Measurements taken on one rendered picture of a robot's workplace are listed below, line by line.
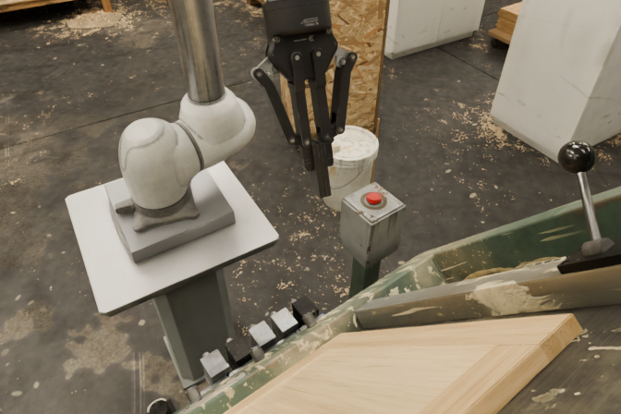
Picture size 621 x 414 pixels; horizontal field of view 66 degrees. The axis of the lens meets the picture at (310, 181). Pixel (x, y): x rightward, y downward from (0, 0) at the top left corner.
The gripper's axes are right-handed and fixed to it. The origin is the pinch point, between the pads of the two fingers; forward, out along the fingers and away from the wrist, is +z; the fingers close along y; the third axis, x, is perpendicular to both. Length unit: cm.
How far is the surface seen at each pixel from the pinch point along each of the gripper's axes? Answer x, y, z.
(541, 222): 4.6, 39.3, 20.4
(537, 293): -16.0, 19.5, 15.8
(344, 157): 151, 60, 50
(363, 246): 47, 23, 40
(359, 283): 58, 25, 58
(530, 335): -23.3, 12.0, 13.9
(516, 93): 183, 186, 46
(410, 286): 28, 26, 41
